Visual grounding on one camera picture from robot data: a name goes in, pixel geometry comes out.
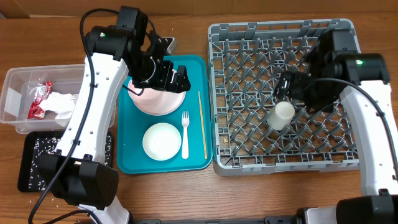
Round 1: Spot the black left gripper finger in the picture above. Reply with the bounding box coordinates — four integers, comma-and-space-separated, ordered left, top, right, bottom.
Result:
169, 71, 180, 92
176, 65, 191, 93

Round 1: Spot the pink plate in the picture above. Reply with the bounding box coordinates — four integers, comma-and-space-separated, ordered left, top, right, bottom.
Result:
127, 81, 186, 116

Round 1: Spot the white plastic fork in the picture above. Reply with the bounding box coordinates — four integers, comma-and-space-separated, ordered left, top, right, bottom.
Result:
182, 111, 190, 159

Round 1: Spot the cream white cup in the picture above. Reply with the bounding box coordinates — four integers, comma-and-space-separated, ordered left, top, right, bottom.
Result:
266, 101, 295, 131

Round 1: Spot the white bowl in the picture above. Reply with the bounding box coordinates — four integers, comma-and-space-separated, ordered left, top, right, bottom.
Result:
142, 123, 182, 161

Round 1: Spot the wooden chopstick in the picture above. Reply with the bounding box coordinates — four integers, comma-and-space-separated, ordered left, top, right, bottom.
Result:
198, 91, 208, 160

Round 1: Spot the white napkin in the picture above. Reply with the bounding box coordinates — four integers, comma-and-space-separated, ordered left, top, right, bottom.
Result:
39, 91, 78, 128

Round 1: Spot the red snack wrapper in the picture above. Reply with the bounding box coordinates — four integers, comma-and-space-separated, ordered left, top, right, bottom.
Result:
27, 81, 53, 119

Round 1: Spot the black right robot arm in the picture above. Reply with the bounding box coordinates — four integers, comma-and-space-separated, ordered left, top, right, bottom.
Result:
274, 29, 397, 223

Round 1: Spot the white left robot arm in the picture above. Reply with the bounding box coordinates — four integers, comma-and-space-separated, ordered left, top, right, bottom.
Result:
37, 6, 191, 223

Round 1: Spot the grey dishwasher rack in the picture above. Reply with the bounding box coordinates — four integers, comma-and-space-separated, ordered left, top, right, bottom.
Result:
208, 19, 363, 176

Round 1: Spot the clear plastic waste bin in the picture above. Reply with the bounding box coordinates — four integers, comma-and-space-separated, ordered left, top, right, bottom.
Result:
0, 63, 116, 135

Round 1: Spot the teal plastic tray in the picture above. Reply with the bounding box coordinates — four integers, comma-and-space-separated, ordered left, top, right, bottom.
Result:
116, 55, 213, 174

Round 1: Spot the black tray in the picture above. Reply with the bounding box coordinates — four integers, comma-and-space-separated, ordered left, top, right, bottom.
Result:
17, 130, 113, 193

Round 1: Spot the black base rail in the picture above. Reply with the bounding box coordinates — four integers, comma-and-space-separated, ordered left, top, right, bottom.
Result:
132, 207, 340, 224

